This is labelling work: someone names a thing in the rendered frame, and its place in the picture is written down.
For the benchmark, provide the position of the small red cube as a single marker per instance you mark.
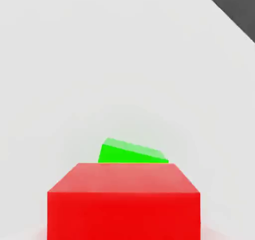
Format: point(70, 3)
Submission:
point(123, 212)

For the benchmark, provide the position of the small green cube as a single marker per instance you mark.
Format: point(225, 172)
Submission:
point(127, 155)

